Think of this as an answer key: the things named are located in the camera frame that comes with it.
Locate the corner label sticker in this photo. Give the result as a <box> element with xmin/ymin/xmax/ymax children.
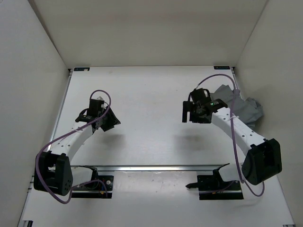
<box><xmin>214</xmin><ymin>66</ymin><xmax>230</xmax><ymax>70</ymax></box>
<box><xmin>73</xmin><ymin>67</ymin><xmax>90</xmax><ymax>71</ymax></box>

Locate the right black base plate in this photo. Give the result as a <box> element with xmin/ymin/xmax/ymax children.
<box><xmin>186</xmin><ymin>169</ymin><xmax>244</xmax><ymax>201</ymax></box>

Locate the grey pleated skirt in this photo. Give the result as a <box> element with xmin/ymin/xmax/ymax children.
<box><xmin>210</xmin><ymin>85</ymin><xmax>264</xmax><ymax>130</ymax></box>

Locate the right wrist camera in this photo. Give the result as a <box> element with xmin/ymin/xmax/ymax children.
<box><xmin>190</xmin><ymin>88</ymin><xmax>211</xmax><ymax>104</ymax></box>

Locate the left corner label sticker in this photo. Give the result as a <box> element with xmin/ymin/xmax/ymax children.
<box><xmin>73</xmin><ymin>67</ymin><xmax>90</xmax><ymax>71</ymax></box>

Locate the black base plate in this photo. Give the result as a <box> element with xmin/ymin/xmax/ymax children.
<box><xmin>186</xmin><ymin>169</ymin><xmax>244</xmax><ymax>201</ymax></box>
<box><xmin>71</xmin><ymin>166</ymin><xmax>114</xmax><ymax>199</ymax></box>

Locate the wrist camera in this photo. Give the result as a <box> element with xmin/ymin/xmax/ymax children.
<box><xmin>87</xmin><ymin>96</ymin><xmax>105</xmax><ymax>118</ymax></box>
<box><xmin>190</xmin><ymin>88</ymin><xmax>211</xmax><ymax>104</ymax></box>

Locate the aluminium front rail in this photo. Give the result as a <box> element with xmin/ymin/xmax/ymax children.
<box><xmin>71</xmin><ymin>164</ymin><xmax>232</xmax><ymax>173</ymax></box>

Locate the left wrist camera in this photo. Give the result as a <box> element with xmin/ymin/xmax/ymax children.
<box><xmin>87</xmin><ymin>96</ymin><xmax>105</xmax><ymax>118</ymax></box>

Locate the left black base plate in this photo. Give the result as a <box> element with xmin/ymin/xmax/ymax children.
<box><xmin>71</xmin><ymin>166</ymin><xmax>114</xmax><ymax>199</ymax></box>

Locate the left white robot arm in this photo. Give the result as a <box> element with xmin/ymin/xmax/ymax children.
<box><xmin>34</xmin><ymin>106</ymin><xmax>121</xmax><ymax>200</ymax></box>

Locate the right corner label sticker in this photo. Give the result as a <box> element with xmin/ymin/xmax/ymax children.
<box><xmin>214</xmin><ymin>66</ymin><xmax>230</xmax><ymax>70</ymax></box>

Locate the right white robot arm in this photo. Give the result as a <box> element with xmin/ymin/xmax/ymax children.
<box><xmin>182</xmin><ymin>99</ymin><xmax>282</xmax><ymax>190</ymax></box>

